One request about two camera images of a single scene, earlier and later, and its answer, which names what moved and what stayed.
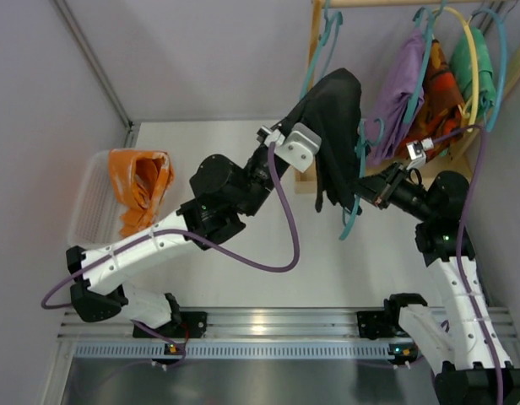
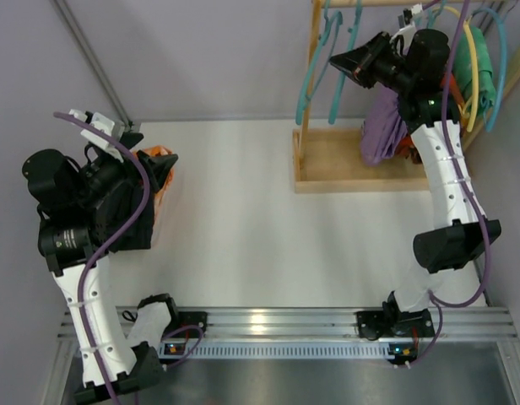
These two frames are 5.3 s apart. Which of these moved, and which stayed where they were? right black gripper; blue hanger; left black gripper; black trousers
Moved: right black gripper; black trousers; left black gripper
Stayed: blue hanger
